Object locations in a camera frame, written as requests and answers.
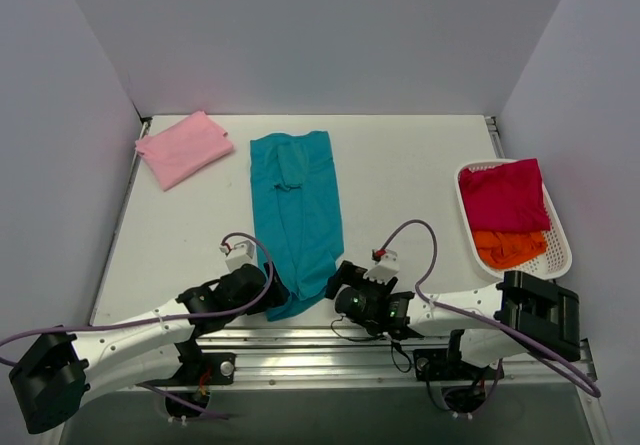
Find teal t shirt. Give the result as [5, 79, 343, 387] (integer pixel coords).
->
[250, 131, 344, 322]

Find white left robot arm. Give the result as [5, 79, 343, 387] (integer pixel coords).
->
[9, 264, 289, 435]

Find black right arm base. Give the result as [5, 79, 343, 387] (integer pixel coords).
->
[412, 330, 504, 383]

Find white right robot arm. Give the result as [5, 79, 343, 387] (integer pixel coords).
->
[325, 261, 580, 378]

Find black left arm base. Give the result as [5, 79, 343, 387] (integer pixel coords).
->
[147, 339, 236, 387]

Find orange t shirt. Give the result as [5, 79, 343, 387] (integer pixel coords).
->
[472, 231, 547, 270]

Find folded pink t shirt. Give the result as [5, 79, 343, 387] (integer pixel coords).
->
[135, 111, 234, 191]

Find white plastic basket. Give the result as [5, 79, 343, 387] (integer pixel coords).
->
[454, 159, 572, 279]

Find crimson red t shirt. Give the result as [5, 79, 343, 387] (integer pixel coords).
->
[458, 159, 551, 233]

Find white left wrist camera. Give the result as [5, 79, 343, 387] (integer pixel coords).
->
[219, 240, 255, 272]

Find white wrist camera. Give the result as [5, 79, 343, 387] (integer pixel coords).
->
[364, 249, 400, 284]
[219, 240, 255, 272]

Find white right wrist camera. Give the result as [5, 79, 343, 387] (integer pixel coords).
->
[364, 249, 400, 284]

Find aluminium mounting rail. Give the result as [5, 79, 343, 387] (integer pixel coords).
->
[54, 325, 599, 394]

